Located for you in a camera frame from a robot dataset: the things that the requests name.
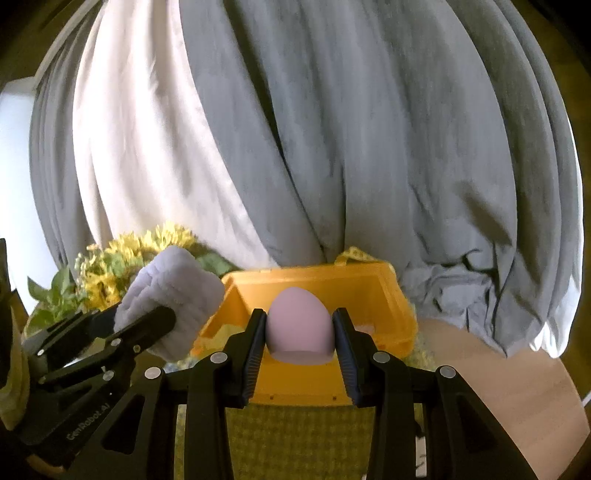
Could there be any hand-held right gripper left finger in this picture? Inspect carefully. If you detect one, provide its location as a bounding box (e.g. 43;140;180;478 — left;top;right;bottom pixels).
69;308;269;480

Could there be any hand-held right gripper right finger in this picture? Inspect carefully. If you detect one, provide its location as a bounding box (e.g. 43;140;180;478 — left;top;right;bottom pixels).
331;307;527;480

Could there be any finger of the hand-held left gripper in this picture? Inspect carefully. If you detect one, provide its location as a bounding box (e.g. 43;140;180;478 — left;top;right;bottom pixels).
21;308;122;356
39;305;177;386

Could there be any pink egg-shaped sponge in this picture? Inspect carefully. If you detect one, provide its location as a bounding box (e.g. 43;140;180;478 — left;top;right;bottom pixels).
265;286;335;365

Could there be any orange plastic crate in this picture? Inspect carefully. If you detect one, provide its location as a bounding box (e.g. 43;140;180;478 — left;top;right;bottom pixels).
191;247;419;407

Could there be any green leafy plant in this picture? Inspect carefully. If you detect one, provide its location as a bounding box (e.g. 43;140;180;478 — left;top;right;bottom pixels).
23;268;90;337

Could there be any sunflower bouquet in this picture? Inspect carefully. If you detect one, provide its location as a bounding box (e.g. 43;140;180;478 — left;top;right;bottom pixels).
76;224;241;310

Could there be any yellow-green plaid blanket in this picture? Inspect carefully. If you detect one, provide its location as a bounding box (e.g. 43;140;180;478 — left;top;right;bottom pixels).
175;323;437;480

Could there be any pale pink curtain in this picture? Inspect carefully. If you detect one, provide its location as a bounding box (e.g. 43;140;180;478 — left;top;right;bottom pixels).
74;0;278;271

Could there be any grey curtain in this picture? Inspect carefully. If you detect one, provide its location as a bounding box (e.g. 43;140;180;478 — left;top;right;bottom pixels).
28;0;583;358

